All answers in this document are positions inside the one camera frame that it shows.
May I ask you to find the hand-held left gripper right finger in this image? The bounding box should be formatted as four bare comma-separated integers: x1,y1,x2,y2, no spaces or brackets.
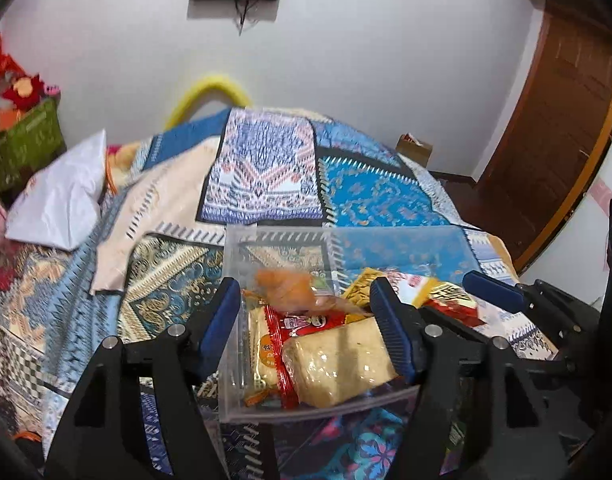
370,276,569,480

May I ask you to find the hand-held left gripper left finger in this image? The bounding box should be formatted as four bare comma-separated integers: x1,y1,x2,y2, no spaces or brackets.
43,277,243,480

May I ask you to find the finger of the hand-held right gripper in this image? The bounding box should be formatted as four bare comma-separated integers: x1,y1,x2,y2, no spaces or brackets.
506,334,579,377
462,270,602,333

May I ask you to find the red label snack packet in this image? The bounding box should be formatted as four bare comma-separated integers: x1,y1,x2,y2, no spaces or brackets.
418,280,486,329

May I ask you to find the yellow snack packet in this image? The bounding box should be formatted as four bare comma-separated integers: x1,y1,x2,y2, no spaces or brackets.
341,267,383,307

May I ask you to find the beige cracker packet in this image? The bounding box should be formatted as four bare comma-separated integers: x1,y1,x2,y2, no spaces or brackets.
282,320,403,409

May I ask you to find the red cartoon biscuit packet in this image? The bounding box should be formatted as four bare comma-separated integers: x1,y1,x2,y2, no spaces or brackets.
245,304,347,411

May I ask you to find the clear packet of orange snacks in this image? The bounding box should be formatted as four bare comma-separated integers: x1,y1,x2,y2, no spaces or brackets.
255,267,377,320

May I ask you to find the clear plastic container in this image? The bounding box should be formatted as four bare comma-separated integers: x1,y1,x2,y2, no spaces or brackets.
220,225,481,423

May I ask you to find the patchwork blanket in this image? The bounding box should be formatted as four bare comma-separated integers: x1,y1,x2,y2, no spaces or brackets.
0,107,561,480

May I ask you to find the cardboard box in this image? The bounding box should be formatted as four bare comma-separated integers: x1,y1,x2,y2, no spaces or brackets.
396,132,433,167

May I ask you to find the brown wooden door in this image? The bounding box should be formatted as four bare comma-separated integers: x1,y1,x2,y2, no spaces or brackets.
478,7,612,272

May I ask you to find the orange yellow cloth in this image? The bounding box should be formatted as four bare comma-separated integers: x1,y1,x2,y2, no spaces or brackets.
105,142,143,194

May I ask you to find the white pillow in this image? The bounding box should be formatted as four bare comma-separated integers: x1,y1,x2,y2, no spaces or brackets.
5,129,108,252

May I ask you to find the yellow foam hoop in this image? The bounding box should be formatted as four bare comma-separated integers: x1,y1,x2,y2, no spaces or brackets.
163,75,251,132

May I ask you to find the green storage box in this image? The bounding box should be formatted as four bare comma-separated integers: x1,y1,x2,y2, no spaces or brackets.
0,97,68,196

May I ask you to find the black monitor cable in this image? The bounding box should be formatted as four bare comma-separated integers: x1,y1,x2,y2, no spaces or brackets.
235,0,261,37

